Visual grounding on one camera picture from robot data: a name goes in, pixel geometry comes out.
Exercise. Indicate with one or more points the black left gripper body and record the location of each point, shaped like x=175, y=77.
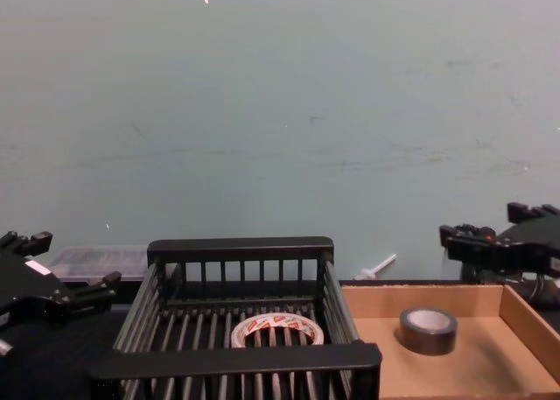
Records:
x=30, y=290

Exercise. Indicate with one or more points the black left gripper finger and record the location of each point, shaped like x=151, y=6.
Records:
x=30, y=244
x=92, y=290

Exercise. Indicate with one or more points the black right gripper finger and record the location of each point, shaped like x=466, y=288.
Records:
x=531, y=212
x=468, y=244

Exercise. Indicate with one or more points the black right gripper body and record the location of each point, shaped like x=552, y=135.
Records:
x=534, y=247

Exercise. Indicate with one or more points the clear plastic case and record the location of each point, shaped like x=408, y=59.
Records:
x=100, y=260

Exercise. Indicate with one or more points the small white plastic piece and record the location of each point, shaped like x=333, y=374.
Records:
x=376, y=268

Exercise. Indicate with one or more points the roll of silver tape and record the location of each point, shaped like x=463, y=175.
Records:
x=426, y=343

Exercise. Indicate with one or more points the shallow brown cardboard tray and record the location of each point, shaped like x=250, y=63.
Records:
x=437, y=374

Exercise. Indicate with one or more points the roll of white tape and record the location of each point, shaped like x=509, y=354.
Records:
x=238, y=330

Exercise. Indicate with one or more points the black rack with steel bars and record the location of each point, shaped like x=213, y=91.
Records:
x=240, y=247

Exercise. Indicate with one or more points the plain pale wall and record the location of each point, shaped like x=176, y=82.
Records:
x=262, y=111

